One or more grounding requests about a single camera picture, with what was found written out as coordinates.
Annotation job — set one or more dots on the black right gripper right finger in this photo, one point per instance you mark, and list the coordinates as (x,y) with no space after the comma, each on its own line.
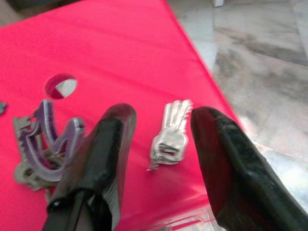
(235,173)

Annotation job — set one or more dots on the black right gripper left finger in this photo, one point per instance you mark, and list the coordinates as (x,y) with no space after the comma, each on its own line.
(103,156)

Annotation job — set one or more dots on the key bunch with purple tag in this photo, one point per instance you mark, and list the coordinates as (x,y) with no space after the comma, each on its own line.
(36,149)

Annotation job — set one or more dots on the red table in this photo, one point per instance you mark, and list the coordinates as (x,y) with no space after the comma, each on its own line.
(120,55)

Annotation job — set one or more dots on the grey key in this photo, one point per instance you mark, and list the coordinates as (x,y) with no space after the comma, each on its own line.
(2,108)

